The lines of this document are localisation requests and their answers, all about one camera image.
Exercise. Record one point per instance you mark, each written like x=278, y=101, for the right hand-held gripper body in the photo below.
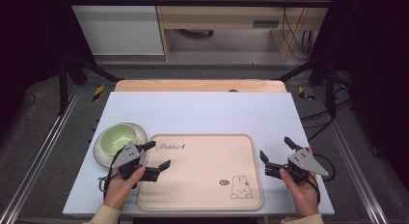
x=305, y=162

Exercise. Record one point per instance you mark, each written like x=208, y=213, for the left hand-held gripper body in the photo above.
x=128, y=154

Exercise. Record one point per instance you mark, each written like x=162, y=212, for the green bowl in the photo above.
x=141, y=130
x=117, y=139

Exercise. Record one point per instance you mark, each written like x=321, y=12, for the beige tray with rabbit print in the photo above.
x=199, y=175

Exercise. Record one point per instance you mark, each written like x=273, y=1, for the person's right hand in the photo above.
x=302, y=195

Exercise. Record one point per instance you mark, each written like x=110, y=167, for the person's left hand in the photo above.
x=120, y=188

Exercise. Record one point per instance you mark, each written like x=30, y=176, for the yellow black tape marker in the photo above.
x=304, y=93
x=98, y=93

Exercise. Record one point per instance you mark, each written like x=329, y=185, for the white table board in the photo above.
x=205, y=113

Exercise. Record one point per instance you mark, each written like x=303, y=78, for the black metal stand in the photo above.
x=331, y=89
x=63, y=85

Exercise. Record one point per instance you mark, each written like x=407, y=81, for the wooden table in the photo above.
x=193, y=85

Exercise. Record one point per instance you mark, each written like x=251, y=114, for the black curtain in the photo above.
x=29, y=40
x=376, y=72

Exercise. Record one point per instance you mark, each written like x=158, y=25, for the white cabinet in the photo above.
x=119, y=27

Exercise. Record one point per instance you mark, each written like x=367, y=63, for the grey desk label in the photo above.
x=266, y=23

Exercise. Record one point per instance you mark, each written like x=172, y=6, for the light wooden desk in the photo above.
x=225, y=14

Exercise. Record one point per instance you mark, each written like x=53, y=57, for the aluminium floor rail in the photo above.
x=353, y=159
x=38, y=153

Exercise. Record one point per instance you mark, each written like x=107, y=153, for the black horizontal frame bar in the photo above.
x=193, y=2

